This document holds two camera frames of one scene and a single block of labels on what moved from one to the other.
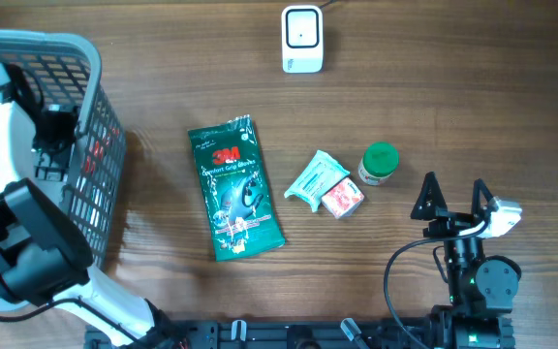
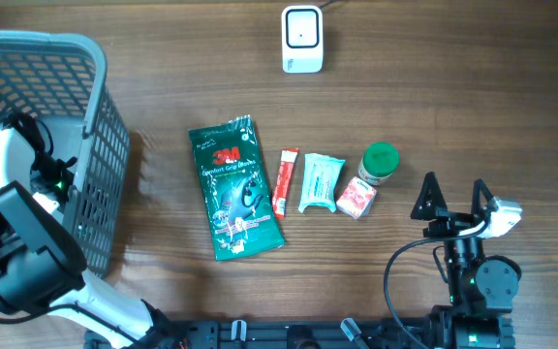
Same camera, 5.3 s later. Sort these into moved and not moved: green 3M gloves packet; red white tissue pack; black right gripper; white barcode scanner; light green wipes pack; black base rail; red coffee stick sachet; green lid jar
Moved: red white tissue pack; red coffee stick sachet; light green wipes pack
Not moved: green lid jar; black base rail; white barcode scanner; green 3M gloves packet; black right gripper
